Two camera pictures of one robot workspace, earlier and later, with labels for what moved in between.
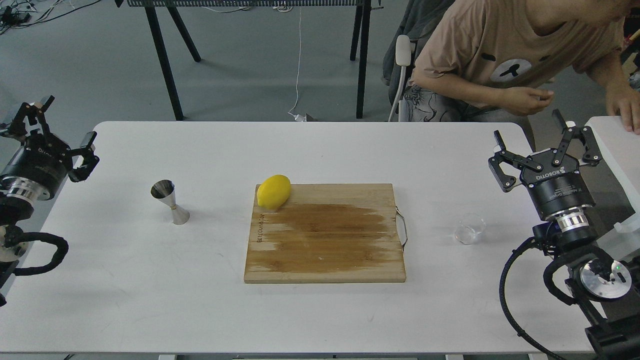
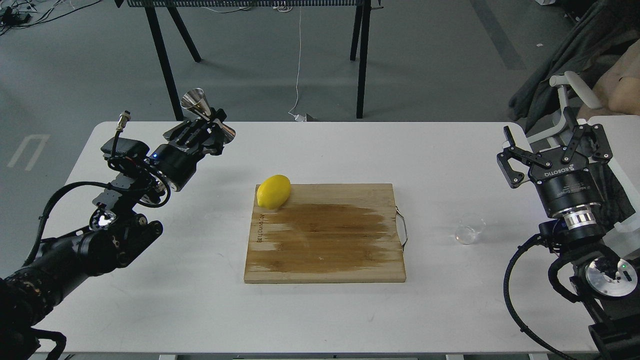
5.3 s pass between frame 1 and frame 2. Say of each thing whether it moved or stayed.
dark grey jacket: moved
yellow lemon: stayed
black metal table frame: stayed
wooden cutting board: stayed
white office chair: moved
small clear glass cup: stayed
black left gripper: moved
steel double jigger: moved
